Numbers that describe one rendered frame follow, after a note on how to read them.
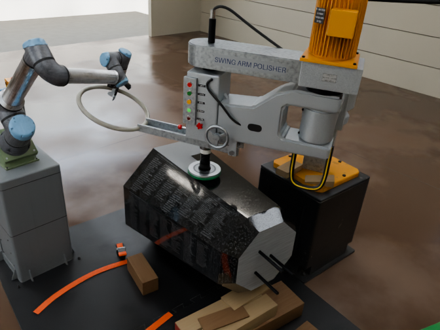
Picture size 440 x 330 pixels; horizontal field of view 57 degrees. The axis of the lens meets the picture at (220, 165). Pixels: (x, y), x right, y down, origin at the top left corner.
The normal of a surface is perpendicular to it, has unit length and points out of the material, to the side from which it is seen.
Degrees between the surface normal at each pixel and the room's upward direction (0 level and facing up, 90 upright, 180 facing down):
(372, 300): 0
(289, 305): 0
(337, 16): 90
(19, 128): 51
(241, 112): 90
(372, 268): 0
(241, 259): 90
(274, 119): 90
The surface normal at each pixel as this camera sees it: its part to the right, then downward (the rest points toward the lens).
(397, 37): -0.71, 0.30
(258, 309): 0.07, -0.87
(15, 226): 0.70, 0.39
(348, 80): -0.33, 0.44
